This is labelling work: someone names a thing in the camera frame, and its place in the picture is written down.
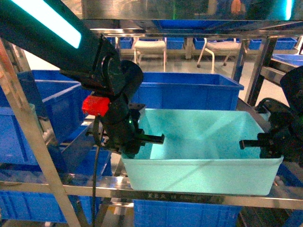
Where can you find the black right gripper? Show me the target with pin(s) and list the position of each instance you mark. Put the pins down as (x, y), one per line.
(272, 144)

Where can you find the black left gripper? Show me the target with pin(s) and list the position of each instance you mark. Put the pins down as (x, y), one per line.
(132, 148)

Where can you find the teal plastic bin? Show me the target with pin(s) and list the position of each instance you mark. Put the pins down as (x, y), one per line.
(201, 154)

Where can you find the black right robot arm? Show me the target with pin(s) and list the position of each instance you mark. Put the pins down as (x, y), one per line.
(288, 117)

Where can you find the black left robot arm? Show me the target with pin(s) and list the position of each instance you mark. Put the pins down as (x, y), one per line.
(51, 31)

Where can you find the red block on arm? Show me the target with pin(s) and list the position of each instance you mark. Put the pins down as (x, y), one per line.
(95, 105)

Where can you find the blue bin left shelf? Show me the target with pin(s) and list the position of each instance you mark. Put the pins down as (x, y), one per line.
(56, 98)

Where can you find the blue bin behind teal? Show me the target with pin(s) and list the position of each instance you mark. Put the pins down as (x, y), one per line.
(197, 91)

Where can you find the blue bin lower centre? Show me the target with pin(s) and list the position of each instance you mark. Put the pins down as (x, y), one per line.
(178, 214)

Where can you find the white chair centre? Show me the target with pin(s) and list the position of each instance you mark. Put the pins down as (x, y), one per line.
(141, 47)

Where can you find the white chair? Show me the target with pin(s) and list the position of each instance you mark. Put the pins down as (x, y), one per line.
(141, 47)
(211, 47)

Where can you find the white chair right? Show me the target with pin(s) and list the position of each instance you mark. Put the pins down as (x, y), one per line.
(211, 47)

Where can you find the blue bin lower left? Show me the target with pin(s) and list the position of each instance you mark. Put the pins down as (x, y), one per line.
(42, 207)

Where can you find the steel shelf frame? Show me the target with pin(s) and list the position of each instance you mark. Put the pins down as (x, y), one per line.
(279, 197)

